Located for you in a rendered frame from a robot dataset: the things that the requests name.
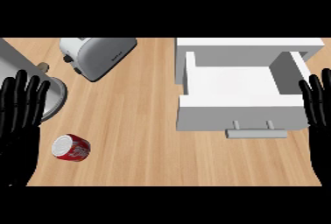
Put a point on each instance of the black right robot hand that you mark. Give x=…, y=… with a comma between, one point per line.
x=320, y=122

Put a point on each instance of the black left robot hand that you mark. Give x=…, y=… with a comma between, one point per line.
x=17, y=122

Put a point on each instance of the red soda can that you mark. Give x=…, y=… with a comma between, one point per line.
x=70, y=147

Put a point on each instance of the white open drawer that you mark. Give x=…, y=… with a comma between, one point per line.
x=242, y=102

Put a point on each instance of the grey round appliance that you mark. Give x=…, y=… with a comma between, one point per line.
x=39, y=84

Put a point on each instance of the small tan knob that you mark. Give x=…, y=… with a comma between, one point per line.
x=44, y=67

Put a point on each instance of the silver toaster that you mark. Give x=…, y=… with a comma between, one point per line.
x=95, y=55

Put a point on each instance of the white cabinet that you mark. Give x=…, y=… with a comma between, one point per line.
x=242, y=49

